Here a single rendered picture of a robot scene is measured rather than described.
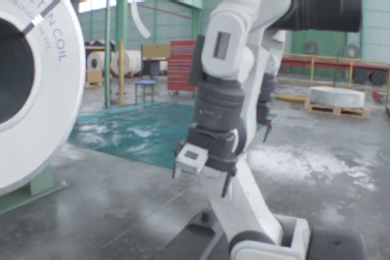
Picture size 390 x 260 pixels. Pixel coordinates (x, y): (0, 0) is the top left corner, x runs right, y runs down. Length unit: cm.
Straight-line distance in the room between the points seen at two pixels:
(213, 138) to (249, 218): 33
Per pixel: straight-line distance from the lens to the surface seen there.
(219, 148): 52
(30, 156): 157
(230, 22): 47
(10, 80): 179
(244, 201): 77
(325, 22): 69
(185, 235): 105
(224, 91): 49
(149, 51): 1171
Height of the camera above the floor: 79
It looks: 14 degrees down
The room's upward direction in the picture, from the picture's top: 1 degrees clockwise
